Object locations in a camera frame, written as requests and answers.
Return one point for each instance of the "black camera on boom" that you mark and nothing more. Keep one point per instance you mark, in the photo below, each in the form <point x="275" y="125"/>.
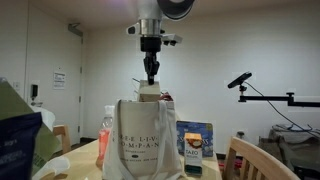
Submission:
<point x="239" y="80"/>

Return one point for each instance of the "white paper wall notice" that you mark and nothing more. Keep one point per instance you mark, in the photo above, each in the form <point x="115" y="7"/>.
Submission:
<point x="59" y="80"/>

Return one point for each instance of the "wooden dining chair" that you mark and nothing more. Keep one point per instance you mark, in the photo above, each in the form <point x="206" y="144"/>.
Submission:
<point x="63" y="132"/>
<point x="257" y="164"/>

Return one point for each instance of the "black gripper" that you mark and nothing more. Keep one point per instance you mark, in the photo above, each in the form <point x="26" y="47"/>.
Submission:
<point x="150" y="46"/>

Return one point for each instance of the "dark blue snack bag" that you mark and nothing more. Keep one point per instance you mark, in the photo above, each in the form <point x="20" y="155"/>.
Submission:
<point x="17" y="144"/>

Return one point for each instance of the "white entry door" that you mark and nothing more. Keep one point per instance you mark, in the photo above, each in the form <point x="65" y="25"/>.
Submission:
<point x="53" y="64"/>

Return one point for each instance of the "tan cardboard box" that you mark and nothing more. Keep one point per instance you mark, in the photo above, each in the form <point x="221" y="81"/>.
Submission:
<point x="148" y="93"/>

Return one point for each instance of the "pink liquid spray bottle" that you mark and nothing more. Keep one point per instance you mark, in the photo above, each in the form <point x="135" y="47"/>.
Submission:
<point x="104" y="132"/>

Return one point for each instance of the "orange white Tazo tea carton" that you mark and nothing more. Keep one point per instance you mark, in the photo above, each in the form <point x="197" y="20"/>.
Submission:
<point x="193" y="154"/>

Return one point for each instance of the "white canvas tote bag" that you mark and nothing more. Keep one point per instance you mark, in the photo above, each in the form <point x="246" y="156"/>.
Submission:
<point x="143" y="142"/>

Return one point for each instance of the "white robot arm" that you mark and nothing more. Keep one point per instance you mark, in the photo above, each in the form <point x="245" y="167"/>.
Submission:
<point x="152" y="36"/>

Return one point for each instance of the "blue white cocoa box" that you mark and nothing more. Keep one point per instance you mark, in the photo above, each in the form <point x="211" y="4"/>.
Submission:
<point x="204" y="129"/>

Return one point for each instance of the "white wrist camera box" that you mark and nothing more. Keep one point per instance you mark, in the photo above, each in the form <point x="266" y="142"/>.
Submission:
<point x="171" y="39"/>

